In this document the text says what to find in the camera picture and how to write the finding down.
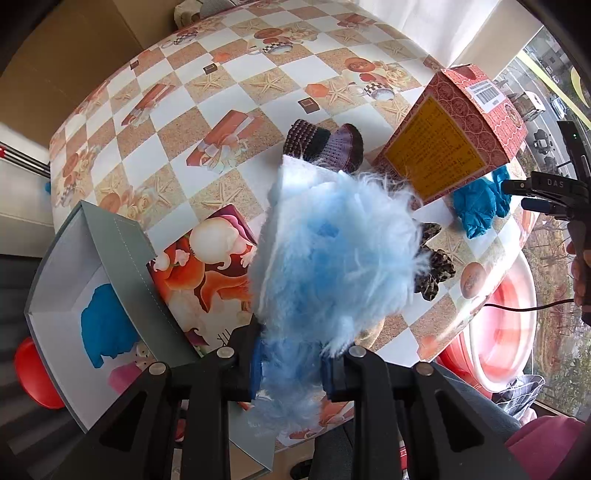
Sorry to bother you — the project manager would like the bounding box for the patterned vinyl tablecloth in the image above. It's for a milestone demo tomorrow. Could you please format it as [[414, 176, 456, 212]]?
[[49, 1, 537, 366]]

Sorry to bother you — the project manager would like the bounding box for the person's hand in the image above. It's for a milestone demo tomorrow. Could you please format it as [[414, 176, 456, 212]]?
[[566, 242, 591, 307]]

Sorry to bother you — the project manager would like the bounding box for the colourful printed box lid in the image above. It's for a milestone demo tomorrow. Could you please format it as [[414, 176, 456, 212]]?
[[147, 205, 257, 356]]

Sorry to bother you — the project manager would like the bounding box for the black power cable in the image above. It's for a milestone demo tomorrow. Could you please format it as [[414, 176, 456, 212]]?
[[482, 297, 576, 314]]

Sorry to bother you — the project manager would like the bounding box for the red orange carton box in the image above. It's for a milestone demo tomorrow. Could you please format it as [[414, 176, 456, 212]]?
[[373, 64, 527, 204]]

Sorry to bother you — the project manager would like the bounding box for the red plastic stool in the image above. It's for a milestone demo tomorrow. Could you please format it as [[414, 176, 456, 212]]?
[[13, 337, 65, 410]]

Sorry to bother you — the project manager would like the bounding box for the teal glove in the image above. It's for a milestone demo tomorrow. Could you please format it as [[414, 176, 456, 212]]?
[[452, 166, 512, 239]]

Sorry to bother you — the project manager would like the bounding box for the blue mesh cloth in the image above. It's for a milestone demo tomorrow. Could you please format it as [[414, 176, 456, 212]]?
[[80, 284, 139, 369]]

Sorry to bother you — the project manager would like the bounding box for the dark knitted sock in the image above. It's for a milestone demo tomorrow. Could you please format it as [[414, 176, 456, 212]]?
[[283, 119, 363, 174]]

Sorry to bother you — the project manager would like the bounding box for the red white basin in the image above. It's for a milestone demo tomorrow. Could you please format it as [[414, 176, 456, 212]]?
[[437, 254, 537, 398]]

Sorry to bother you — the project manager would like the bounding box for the grey white storage box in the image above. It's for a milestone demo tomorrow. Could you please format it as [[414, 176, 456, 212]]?
[[25, 202, 274, 479]]

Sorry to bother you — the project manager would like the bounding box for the light blue fluffy item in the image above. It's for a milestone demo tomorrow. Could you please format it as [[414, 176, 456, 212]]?
[[249, 156, 429, 433]]

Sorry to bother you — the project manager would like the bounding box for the cream polka dot scarf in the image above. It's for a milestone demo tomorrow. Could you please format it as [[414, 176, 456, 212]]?
[[134, 341, 155, 370]]

